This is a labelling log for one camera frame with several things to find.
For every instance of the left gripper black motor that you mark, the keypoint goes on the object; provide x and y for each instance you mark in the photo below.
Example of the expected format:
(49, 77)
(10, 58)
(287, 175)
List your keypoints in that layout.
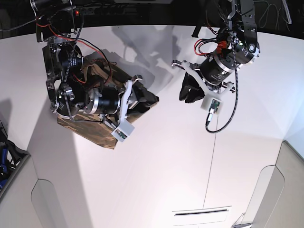
(211, 74)

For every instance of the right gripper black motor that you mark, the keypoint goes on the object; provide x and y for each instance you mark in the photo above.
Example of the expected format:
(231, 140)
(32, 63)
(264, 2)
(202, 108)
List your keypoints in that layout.
(113, 104)

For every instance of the camouflage T-shirt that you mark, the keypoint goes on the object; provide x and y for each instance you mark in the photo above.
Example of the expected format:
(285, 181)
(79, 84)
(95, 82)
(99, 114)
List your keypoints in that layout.
(98, 133)

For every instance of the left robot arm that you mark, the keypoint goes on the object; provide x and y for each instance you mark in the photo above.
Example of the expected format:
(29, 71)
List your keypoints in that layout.
(234, 44)

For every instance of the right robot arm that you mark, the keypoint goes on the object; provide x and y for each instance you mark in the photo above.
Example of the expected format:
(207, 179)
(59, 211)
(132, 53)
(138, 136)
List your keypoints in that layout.
(59, 24)

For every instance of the white power strip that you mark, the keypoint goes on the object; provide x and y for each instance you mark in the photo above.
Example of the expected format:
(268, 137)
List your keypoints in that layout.
(107, 10)

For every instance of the blue and black equipment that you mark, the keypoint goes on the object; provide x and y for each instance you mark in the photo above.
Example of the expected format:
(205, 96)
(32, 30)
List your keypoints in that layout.
(10, 157)

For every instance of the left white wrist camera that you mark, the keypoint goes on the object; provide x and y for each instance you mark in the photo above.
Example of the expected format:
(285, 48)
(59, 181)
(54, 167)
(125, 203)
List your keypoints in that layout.
(211, 103)

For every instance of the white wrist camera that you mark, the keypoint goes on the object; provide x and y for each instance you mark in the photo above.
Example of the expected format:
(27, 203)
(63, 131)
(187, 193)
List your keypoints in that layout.
(211, 103)
(122, 131)

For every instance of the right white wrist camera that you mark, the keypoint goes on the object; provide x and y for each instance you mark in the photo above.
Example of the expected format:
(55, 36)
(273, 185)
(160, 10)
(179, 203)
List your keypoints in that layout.
(122, 131)

